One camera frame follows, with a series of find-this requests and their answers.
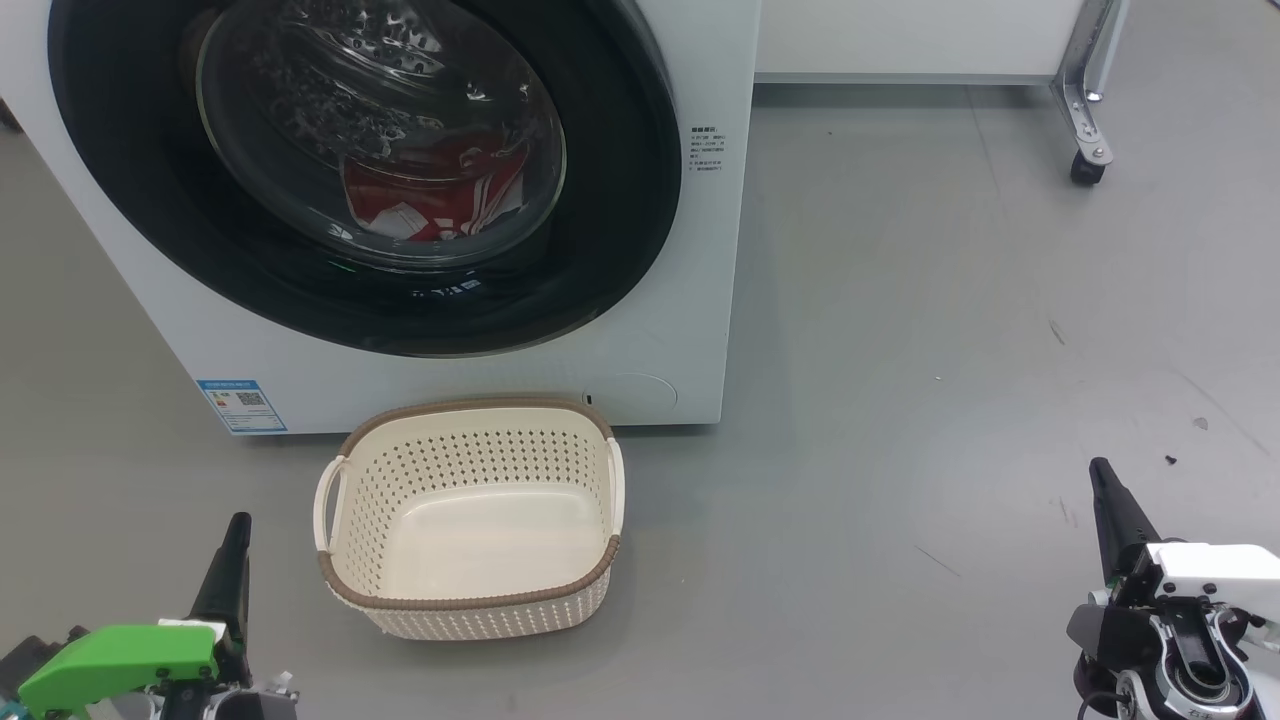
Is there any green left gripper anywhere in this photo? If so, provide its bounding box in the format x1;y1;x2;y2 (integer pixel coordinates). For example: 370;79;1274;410
18;513;299;720

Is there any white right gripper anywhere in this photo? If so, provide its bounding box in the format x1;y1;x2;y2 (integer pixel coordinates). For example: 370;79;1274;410
1067;457;1280;666

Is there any black round glass washer door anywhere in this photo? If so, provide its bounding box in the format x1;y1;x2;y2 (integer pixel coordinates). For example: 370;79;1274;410
47;0;684;359

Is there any cream perforated laundry basket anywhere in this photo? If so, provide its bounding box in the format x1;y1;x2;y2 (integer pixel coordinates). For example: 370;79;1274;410
313;397;626;641

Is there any white partition panel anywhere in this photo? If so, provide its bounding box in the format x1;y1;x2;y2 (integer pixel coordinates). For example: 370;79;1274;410
755;0;1086;85

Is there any white front-load washing machine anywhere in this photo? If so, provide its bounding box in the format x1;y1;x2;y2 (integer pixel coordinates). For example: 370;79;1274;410
0;0;763;437

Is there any red and white jersey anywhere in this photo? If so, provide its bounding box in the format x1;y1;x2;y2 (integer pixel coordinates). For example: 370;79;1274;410
341;140;529;244

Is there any grey metal caster leg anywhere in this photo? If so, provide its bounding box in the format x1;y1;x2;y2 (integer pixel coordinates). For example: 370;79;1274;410
1050;0;1131;186

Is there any blue energy label sticker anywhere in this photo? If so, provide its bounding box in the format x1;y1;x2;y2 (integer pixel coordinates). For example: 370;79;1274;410
196;379;288;435

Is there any perforated steel washer drum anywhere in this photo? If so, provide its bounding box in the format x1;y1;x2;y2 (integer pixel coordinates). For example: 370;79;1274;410
198;0;567;271

